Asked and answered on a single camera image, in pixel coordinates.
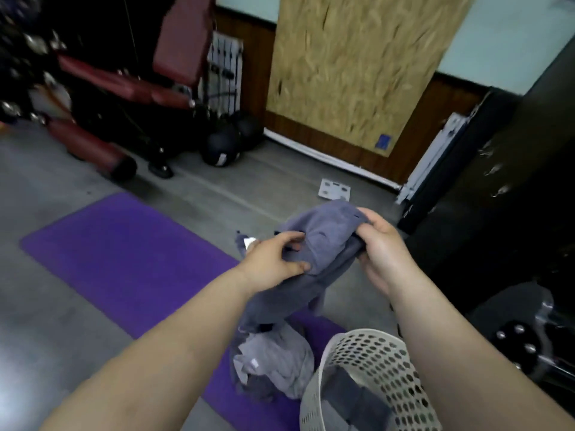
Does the person's left hand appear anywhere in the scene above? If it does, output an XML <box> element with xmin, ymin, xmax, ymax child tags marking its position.
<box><xmin>238</xmin><ymin>230</ymin><xmax>311</xmax><ymax>297</ymax></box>

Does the white vertical frame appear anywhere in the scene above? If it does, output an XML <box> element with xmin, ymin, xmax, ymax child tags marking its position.
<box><xmin>395</xmin><ymin>111</ymin><xmax>470</xmax><ymax>207</ymax></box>

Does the person's left forearm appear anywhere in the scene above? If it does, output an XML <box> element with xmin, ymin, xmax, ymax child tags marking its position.
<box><xmin>40</xmin><ymin>269</ymin><xmax>257</xmax><ymax>431</ymax></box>

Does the white perforated laundry basket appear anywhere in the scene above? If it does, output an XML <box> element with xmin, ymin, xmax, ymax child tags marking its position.
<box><xmin>298</xmin><ymin>328</ymin><xmax>443</xmax><ymax>431</ymax></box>

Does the red bench backrest pad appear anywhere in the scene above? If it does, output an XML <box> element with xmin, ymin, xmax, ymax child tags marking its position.
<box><xmin>152</xmin><ymin>0</ymin><xmax>216</xmax><ymax>88</ymax></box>

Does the whitish grey towel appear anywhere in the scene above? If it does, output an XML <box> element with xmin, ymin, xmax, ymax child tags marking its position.
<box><xmin>231</xmin><ymin>320</ymin><xmax>315</xmax><ymax>400</ymax></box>

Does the black equipment foot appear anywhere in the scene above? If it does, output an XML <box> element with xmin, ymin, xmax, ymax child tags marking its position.
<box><xmin>148</xmin><ymin>161</ymin><xmax>175</xmax><ymax>180</ymax></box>

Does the white bathroom scale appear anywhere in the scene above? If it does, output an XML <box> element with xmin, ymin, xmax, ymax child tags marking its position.
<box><xmin>317</xmin><ymin>178</ymin><xmax>352</xmax><ymax>202</ymax></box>

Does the purple yoga mat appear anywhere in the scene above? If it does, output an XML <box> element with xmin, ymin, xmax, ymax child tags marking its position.
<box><xmin>20</xmin><ymin>192</ymin><xmax>347</xmax><ymax>431</ymax></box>

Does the black medicine ball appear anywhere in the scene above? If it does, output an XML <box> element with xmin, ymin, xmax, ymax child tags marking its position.
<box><xmin>231</xmin><ymin>111</ymin><xmax>264</xmax><ymax>152</ymax></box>
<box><xmin>199</xmin><ymin>123</ymin><xmax>241</xmax><ymax>168</ymax></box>

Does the red bench seat pad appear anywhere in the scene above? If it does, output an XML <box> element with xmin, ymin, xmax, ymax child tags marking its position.
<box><xmin>56</xmin><ymin>53</ymin><xmax>196</xmax><ymax>109</ymax></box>

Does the person's right forearm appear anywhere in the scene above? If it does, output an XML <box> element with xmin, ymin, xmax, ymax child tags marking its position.
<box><xmin>388</xmin><ymin>273</ymin><xmax>575</xmax><ymax>431</ymax></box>

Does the red padded gym machine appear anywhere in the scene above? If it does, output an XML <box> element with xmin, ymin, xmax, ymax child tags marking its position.
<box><xmin>0</xmin><ymin>0</ymin><xmax>176</xmax><ymax>126</ymax></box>

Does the person's right hand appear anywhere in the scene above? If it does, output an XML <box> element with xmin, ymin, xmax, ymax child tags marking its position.
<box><xmin>355</xmin><ymin>207</ymin><xmax>421</xmax><ymax>301</ymax></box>

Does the red padded gym roller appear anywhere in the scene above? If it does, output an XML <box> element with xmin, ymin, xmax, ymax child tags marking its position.
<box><xmin>47</xmin><ymin>119</ymin><xmax>138</xmax><ymax>183</ymax></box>

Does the beige wall board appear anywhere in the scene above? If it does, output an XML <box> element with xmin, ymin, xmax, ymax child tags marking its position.
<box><xmin>265</xmin><ymin>0</ymin><xmax>477</xmax><ymax>157</ymax></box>

